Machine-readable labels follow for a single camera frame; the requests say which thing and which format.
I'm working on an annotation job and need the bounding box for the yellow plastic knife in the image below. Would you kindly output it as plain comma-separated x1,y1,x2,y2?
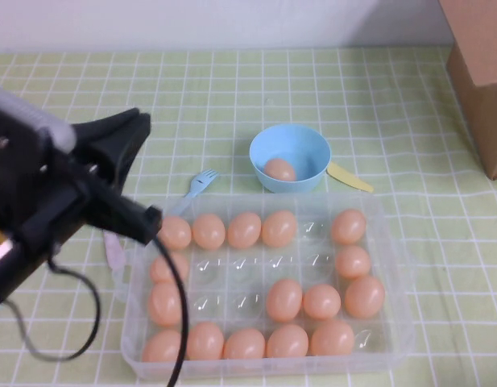
326,161,374,194

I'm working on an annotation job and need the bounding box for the pink plastic knife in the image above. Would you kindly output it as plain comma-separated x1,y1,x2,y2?
102,231,127,269

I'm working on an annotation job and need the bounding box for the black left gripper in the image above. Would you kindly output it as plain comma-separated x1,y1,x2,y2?
72,107,152,199

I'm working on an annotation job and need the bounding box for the blue plastic fork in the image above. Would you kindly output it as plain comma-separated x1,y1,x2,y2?
167,169,220,217

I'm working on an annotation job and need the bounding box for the green checked tablecloth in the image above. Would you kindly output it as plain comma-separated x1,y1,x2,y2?
0,46,497,387

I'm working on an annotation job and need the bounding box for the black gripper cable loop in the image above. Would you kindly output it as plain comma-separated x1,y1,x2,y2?
4,257,102,362

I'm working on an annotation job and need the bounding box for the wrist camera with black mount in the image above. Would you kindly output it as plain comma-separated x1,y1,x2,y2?
0,83,163,247

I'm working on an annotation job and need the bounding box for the clear plastic egg box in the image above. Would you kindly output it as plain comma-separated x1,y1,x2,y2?
119,192,416,380

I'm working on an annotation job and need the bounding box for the brown cardboard box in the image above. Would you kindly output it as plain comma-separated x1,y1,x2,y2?
439,0,497,181

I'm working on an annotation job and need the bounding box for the orange egg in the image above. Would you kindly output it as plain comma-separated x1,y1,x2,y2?
344,275,386,319
158,216,193,250
147,281,185,327
222,327,267,360
302,284,342,321
261,210,297,248
263,158,296,181
150,252,189,285
334,244,372,280
192,213,226,249
265,278,304,323
266,323,309,359
185,321,225,361
331,208,367,245
226,211,263,248
141,329,185,363
310,319,355,357

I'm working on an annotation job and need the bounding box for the light blue bowl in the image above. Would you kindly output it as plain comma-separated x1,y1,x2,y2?
249,123,333,194

